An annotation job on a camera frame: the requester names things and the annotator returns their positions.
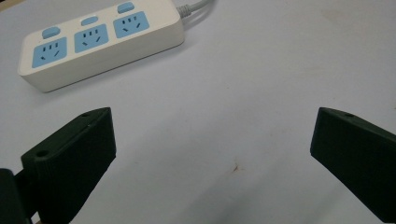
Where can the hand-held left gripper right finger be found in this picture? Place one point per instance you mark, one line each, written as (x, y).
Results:
(358, 152)

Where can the white power strip blue sockets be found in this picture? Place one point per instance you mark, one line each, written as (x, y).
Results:
(93, 46)

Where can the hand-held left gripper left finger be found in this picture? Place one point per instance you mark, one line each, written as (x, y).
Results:
(68, 161)

